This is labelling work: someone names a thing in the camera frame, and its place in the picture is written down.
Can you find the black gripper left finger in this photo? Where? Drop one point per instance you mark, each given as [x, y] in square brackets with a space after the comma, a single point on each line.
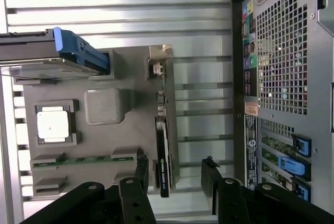
[133, 203]

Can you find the green RAM stick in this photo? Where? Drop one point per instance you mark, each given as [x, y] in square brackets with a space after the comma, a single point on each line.
[86, 160]

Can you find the open dark PC case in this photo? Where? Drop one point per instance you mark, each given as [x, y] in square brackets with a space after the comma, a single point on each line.
[281, 51]

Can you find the silver CPU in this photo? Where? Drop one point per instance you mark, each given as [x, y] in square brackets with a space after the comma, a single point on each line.
[52, 124]

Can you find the grey parts rack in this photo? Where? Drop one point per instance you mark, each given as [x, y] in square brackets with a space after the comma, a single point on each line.
[109, 140]

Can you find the hard disk with blue carrier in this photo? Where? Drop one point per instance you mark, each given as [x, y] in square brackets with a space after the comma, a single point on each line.
[26, 51]

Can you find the blue slot retention clip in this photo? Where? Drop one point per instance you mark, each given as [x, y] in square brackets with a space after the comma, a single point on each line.
[302, 144]
[303, 190]
[291, 166]

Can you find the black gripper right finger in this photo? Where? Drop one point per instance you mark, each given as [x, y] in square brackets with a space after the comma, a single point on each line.
[232, 203]

